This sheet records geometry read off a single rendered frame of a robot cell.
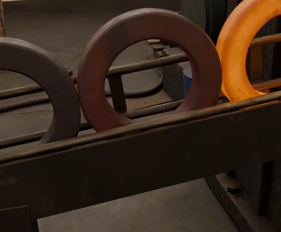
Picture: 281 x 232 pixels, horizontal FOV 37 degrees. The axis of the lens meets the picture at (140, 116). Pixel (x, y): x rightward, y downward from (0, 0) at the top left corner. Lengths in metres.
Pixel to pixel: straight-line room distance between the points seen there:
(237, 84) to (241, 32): 0.07
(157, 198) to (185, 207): 0.11
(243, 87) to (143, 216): 0.88
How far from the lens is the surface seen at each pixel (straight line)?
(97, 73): 0.50
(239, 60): 0.55
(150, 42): 2.93
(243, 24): 0.54
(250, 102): 0.55
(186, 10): 2.01
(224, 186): 1.40
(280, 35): 0.64
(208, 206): 1.43
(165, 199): 1.45
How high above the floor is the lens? 0.83
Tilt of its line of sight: 24 degrees down
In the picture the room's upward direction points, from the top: 2 degrees counter-clockwise
